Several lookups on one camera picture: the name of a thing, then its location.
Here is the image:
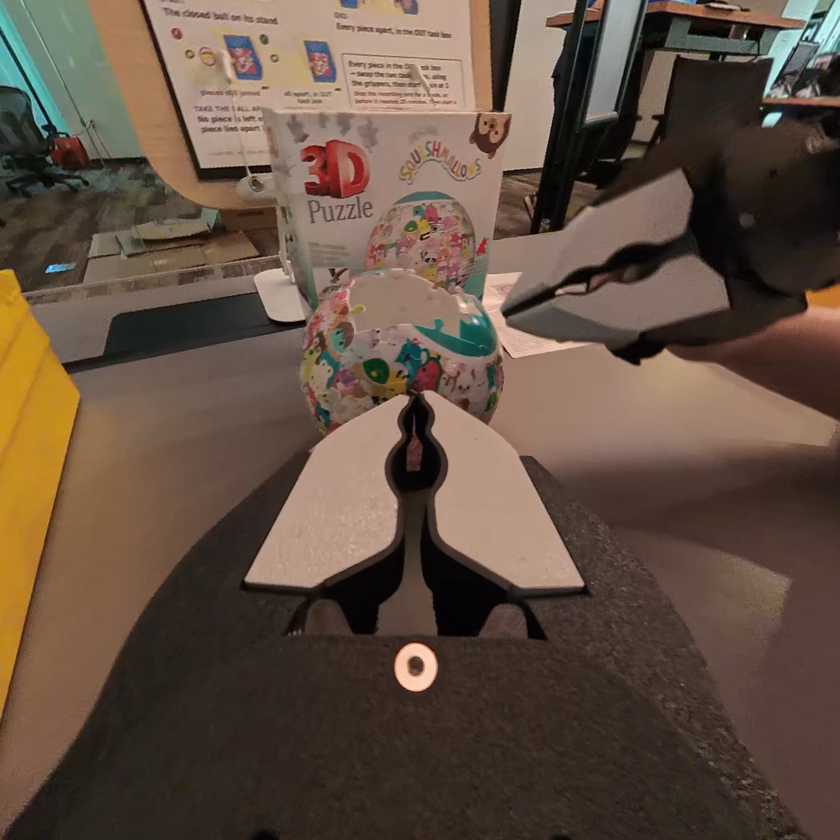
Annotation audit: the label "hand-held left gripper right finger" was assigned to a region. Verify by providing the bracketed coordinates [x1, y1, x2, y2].
[419, 390, 587, 636]

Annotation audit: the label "dark desk panel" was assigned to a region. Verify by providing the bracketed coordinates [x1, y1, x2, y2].
[66, 292, 309, 375]

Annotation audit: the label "yellow plastic bin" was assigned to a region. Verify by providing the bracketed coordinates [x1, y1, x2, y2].
[0, 269, 81, 716]

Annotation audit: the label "curved wooden board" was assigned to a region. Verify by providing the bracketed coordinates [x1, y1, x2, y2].
[87, 0, 493, 210]

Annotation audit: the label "black upright board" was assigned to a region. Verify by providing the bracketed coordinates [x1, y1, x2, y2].
[656, 56, 775, 172]

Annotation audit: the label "wooden office desk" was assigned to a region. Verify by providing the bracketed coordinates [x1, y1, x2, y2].
[545, 0, 808, 63]

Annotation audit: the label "cardboard box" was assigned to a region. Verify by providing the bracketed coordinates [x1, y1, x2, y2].
[220, 205, 280, 232]

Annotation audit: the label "colourful puzzle ball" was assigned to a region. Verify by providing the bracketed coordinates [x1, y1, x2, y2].
[300, 267, 506, 437]

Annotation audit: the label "person's right forearm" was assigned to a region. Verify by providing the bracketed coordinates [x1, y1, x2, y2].
[659, 303, 840, 424]

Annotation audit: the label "grey office chair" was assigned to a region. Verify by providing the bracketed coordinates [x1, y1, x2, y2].
[0, 85, 89, 198]

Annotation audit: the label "instruction poster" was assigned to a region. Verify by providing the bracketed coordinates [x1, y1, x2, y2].
[140, 0, 476, 179]

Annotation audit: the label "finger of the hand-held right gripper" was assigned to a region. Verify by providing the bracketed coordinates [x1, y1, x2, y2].
[500, 255, 731, 350]
[502, 167, 697, 309]

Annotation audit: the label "printed instruction sheet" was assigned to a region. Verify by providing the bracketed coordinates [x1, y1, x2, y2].
[484, 271, 595, 360]

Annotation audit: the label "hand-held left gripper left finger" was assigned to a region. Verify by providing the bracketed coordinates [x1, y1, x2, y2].
[244, 392, 417, 636]

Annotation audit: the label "red object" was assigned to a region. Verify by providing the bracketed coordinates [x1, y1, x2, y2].
[49, 131, 91, 168]

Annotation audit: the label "printed puzzle box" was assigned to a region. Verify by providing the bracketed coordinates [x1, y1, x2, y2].
[262, 108, 513, 312]

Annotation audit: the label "flattened cardboard sheets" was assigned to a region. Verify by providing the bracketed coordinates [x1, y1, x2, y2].
[84, 217, 263, 284]

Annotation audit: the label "black whiteboard easel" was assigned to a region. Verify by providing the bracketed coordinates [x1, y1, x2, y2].
[530, 0, 651, 234]

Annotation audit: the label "white desk camera stand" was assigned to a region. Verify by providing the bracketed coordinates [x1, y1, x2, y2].
[235, 172, 311, 324]

